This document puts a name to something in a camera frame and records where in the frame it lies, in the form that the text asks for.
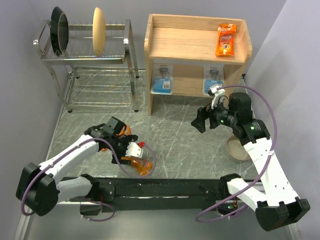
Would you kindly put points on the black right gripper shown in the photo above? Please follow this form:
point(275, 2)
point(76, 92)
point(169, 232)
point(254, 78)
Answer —
point(203, 113)

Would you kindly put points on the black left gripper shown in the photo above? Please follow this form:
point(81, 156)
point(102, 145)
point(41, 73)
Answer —
point(127, 139)

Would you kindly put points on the orange razor pack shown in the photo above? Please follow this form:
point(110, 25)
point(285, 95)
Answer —
point(142, 166)
point(109, 131)
point(225, 40)

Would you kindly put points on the blue razor blister pack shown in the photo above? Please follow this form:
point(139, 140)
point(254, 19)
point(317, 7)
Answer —
point(212, 76)
point(162, 79)

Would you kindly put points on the wooden two-tier shelf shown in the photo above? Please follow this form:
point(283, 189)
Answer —
point(187, 43)

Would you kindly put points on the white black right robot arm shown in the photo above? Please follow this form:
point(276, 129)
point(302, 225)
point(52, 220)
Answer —
point(272, 198)

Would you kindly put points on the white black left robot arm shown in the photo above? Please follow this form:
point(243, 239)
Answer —
point(42, 186)

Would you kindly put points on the beige ceramic bowl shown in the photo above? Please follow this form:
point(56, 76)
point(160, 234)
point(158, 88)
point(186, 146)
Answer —
point(235, 151)

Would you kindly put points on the metal dish rack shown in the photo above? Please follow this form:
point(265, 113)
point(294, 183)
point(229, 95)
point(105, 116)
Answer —
point(84, 81)

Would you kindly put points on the beige wooden plate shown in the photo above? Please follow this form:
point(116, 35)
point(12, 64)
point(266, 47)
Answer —
point(98, 31)

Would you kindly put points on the black plate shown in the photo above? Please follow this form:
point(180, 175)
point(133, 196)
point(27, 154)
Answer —
point(59, 31)

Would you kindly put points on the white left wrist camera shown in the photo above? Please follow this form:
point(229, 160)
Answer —
point(134, 150)

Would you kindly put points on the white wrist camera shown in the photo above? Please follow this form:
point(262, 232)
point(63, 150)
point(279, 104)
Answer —
point(134, 150)
point(216, 92)

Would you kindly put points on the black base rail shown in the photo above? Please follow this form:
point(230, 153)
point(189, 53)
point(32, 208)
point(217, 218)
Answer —
point(138, 194)

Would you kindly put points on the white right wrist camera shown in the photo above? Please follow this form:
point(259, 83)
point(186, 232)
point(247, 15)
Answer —
point(216, 92)

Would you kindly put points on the aluminium frame rail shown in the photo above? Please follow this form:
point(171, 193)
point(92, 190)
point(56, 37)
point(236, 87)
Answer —
point(21, 229)

